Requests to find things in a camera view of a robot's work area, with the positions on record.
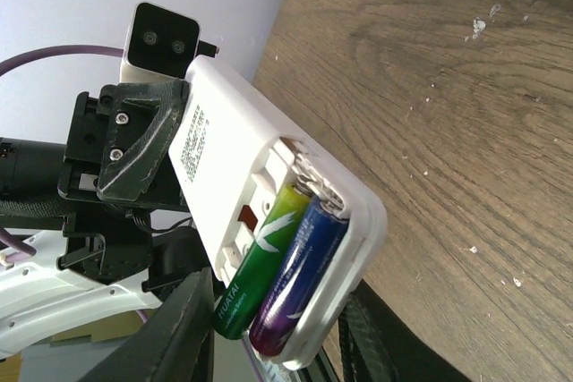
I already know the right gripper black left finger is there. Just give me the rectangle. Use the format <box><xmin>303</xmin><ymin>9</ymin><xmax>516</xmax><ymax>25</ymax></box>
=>
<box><xmin>81</xmin><ymin>268</ymin><xmax>214</xmax><ymax>382</ymax></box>

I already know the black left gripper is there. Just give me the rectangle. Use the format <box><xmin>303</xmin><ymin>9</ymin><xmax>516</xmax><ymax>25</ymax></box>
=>
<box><xmin>57</xmin><ymin>80</ymin><xmax>190</xmax><ymax>284</ymax></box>

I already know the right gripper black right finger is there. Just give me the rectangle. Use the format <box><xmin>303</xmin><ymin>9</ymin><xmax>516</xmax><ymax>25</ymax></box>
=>
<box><xmin>338</xmin><ymin>281</ymin><xmax>469</xmax><ymax>382</ymax></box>

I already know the white remote control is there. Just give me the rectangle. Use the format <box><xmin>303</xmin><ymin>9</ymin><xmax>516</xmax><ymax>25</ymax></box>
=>
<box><xmin>168</xmin><ymin>56</ymin><xmax>388</xmax><ymax>370</ymax></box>

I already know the green battery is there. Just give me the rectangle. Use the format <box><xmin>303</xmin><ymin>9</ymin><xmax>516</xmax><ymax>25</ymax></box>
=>
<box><xmin>212</xmin><ymin>183</ymin><xmax>313</xmax><ymax>340</ymax></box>

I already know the blue purple battery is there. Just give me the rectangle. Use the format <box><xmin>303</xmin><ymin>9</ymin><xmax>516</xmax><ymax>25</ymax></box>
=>
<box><xmin>249</xmin><ymin>197</ymin><xmax>349</xmax><ymax>357</ymax></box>

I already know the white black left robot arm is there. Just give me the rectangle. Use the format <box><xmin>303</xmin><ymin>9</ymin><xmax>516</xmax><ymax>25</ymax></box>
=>
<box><xmin>1</xmin><ymin>80</ymin><xmax>208</xmax><ymax>358</ymax></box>

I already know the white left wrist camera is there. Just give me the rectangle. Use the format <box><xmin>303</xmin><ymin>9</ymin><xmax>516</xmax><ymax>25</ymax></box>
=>
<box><xmin>119</xmin><ymin>2</ymin><xmax>219</xmax><ymax>83</ymax></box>

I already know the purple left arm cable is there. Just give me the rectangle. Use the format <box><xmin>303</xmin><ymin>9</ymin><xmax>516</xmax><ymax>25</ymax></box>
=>
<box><xmin>0</xmin><ymin>44</ymin><xmax>124</xmax><ymax>79</ymax></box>

